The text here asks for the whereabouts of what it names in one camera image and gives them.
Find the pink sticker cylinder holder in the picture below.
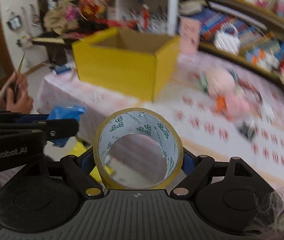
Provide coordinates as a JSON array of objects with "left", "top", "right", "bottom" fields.
[{"left": 179, "top": 17, "right": 201, "bottom": 54}]

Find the lower orange blue box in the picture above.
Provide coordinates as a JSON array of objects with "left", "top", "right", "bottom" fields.
[{"left": 245, "top": 50, "right": 273, "bottom": 71}]

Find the child's hand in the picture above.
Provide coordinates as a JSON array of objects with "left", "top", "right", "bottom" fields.
[{"left": 0, "top": 71, "right": 33, "bottom": 114}]

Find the light pink plush toy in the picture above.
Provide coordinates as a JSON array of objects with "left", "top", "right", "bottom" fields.
[{"left": 205, "top": 68, "right": 236, "bottom": 98}]

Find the wooden bookshelf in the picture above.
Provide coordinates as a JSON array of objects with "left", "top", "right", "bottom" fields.
[{"left": 176, "top": 0, "right": 284, "bottom": 84}]

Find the orange blue box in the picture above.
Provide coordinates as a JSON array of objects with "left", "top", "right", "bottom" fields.
[
  {"left": 245, "top": 50, "right": 273, "bottom": 71},
  {"left": 256, "top": 44, "right": 280, "bottom": 67}
]

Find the yellow packing tape roll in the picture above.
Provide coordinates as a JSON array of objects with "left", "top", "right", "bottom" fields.
[{"left": 93, "top": 108, "right": 184, "bottom": 190}]

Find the pink checkered table mat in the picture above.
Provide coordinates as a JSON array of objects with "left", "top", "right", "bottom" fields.
[{"left": 37, "top": 53, "right": 284, "bottom": 188}]

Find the yellow cardboard box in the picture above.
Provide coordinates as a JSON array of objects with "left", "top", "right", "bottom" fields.
[{"left": 72, "top": 27, "right": 179, "bottom": 101}]

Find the white quilted pearl handbag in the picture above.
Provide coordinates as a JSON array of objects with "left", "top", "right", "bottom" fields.
[{"left": 213, "top": 22, "right": 241, "bottom": 55}]

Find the orange toy chair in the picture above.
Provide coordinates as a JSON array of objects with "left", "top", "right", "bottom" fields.
[{"left": 216, "top": 96, "right": 227, "bottom": 113}]

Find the blue packet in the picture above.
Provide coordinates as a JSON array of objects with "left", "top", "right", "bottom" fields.
[{"left": 46, "top": 105, "right": 86, "bottom": 148}]

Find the upper orange blue box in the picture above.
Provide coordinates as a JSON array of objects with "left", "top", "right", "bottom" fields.
[{"left": 256, "top": 44, "right": 280, "bottom": 67}]

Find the mint green clip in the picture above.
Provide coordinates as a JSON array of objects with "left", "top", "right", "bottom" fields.
[{"left": 199, "top": 74, "right": 208, "bottom": 94}]

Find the row of leaning books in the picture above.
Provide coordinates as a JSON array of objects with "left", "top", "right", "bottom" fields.
[{"left": 181, "top": 4, "right": 284, "bottom": 63}]

